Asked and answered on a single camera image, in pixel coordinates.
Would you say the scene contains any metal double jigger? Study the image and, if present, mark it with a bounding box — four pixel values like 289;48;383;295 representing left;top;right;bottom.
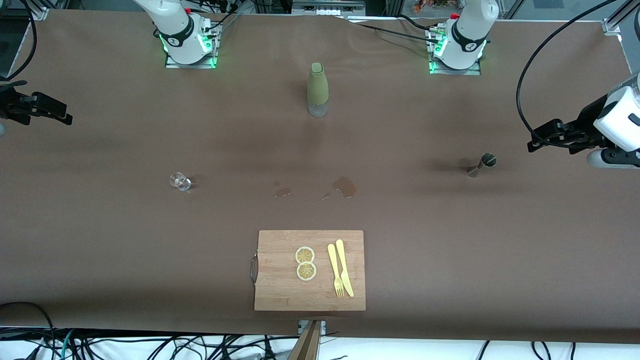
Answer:
466;152;497;178

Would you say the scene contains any clear glass cup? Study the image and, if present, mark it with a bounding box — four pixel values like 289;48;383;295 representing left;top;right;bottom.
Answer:
169;171;192;192

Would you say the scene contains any brown table cover sheet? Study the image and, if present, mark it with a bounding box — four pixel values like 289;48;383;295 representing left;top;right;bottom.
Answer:
0;9;640;345

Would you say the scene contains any large brown liquid puddle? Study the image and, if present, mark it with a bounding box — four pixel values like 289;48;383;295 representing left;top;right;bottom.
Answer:
332;176;358;199

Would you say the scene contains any olive green sleeved bottle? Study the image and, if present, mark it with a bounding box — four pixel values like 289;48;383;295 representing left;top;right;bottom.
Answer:
307;61;330;118

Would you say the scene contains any yellow plastic fork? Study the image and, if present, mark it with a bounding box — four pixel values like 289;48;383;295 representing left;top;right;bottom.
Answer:
327;243;346;298

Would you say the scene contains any yellow plastic knife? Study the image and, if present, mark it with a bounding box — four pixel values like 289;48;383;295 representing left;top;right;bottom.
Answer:
335;239;355;298

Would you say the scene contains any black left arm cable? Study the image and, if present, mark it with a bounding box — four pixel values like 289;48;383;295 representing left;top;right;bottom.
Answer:
516;0;621;146

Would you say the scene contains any aluminium frame profile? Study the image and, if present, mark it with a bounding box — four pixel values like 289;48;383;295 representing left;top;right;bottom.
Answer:
27;0;49;21
602;0;640;36

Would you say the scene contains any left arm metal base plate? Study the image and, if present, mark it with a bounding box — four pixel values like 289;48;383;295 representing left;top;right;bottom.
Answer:
427;27;483;76

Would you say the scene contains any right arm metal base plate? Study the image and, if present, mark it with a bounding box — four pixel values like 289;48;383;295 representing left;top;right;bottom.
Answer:
165;20;221;69

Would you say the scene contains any black cable on table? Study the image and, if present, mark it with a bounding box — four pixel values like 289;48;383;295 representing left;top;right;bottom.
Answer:
397;14;443;32
347;20;441;45

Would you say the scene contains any black looped floor cable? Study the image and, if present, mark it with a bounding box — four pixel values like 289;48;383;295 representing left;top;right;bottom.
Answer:
0;301;57;360

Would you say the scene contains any teal floor cable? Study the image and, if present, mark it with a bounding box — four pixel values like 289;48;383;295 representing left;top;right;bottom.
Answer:
50;330;76;360

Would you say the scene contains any wooden cutting board with handle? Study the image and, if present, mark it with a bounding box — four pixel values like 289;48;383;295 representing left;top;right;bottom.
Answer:
250;230;366;312

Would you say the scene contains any grey metal bracket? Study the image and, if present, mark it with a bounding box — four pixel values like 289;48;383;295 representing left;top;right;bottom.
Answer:
298;320;327;337

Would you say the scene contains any wooden post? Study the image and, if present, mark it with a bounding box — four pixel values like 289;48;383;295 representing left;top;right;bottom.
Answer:
287;320;323;360

